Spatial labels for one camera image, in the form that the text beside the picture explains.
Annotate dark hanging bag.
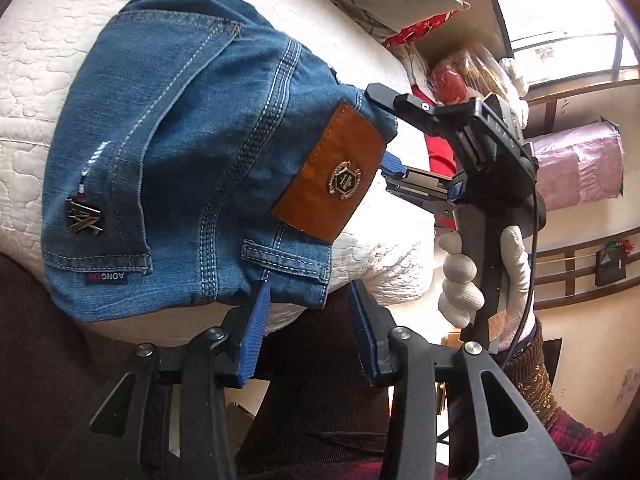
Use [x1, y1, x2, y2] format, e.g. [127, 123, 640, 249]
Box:
[595, 241, 636, 287]

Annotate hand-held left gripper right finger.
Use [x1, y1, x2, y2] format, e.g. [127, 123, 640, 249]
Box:
[347, 280, 573, 480]

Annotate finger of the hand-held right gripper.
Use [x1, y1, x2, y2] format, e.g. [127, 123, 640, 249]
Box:
[365, 82, 481, 136]
[380, 155, 461, 211]

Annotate doll in plastic bag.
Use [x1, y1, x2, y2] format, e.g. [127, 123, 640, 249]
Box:
[412, 42, 526, 111]

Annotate person's leg in brown trousers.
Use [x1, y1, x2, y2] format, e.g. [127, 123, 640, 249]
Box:
[0, 252, 396, 480]

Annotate white quilted mattress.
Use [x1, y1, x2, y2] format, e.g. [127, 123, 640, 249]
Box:
[0, 0, 438, 333]

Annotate person's right forearm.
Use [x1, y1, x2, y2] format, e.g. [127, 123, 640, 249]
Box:
[492, 317, 623, 466]

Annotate red satin cloth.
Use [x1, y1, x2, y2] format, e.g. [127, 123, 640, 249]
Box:
[425, 95, 459, 177]

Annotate red patterned bolster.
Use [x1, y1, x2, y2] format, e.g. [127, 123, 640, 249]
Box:
[382, 0, 467, 50]

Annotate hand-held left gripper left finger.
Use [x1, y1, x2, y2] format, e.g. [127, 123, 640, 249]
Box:
[90, 281, 273, 480]

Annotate window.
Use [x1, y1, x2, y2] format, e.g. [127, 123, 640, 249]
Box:
[475, 0, 640, 91]

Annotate person's right hand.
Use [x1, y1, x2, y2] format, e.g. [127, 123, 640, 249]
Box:
[437, 225, 536, 351]

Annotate wooden wall rack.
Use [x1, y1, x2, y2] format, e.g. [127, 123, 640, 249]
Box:
[525, 77, 640, 311]

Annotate blue denim pants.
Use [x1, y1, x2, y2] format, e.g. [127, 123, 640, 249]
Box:
[41, 0, 401, 323]

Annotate pink wrapped roll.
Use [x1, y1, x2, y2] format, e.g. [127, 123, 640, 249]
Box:
[530, 119, 626, 212]

